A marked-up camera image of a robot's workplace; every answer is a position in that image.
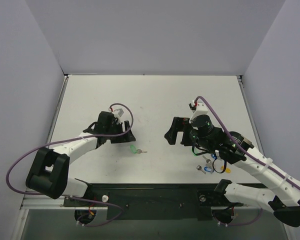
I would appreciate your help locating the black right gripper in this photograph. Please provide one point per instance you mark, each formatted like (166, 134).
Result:
(185, 133)

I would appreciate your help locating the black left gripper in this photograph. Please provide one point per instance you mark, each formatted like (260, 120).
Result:
(118, 135)

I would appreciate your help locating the green key tag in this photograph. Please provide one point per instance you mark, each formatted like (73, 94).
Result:
(133, 149)

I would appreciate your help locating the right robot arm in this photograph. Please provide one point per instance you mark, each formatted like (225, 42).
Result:
(281, 194)

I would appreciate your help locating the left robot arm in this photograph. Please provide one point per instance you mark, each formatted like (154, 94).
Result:
(49, 173)

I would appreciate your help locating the silver key cluster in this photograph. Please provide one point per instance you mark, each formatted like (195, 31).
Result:
(208, 161)

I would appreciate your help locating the blue tag key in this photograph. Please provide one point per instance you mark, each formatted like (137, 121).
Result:
(205, 169)

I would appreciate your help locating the yellow key tag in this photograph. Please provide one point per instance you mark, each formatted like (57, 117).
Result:
(227, 170)

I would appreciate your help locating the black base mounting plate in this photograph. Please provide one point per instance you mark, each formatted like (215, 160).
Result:
(175, 201)

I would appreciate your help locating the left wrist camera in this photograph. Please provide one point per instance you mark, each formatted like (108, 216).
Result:
(118, 113)

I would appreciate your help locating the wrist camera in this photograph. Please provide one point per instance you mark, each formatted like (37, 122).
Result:
(118, 113)
(198, 109)

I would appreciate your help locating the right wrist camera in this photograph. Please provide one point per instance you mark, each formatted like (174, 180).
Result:
(198, 109)

